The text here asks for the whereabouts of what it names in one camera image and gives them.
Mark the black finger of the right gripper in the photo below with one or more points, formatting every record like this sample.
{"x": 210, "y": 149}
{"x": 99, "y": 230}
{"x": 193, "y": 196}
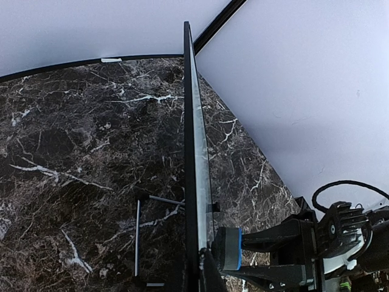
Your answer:
{"x": 276, "y": 236}
{"x": 275, "y": 276}

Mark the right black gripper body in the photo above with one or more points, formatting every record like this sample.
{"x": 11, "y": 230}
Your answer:
{"x": 310, "y": 242}

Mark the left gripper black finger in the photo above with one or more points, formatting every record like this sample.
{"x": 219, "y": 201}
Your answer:
{"x": 210, "y": 279}

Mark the blue whiteboard eraser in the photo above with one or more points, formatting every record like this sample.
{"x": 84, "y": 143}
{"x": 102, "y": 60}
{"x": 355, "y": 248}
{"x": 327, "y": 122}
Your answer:
{"x": 226, "y": 248}

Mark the white whiteboard with black frame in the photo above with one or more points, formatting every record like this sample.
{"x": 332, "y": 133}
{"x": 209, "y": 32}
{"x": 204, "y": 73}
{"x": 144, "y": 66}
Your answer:
{"x": 199, "y": 229}

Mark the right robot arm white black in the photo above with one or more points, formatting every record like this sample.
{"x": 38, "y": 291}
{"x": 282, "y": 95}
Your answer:
{"x": 349, "y": 240}

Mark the metal whiteboard easel stand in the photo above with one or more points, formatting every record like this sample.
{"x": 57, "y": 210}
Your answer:
{"x": 140, "y": 200}

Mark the right black frame post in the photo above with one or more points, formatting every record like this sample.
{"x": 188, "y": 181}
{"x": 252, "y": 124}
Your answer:
{"x": 216, "y": 24}

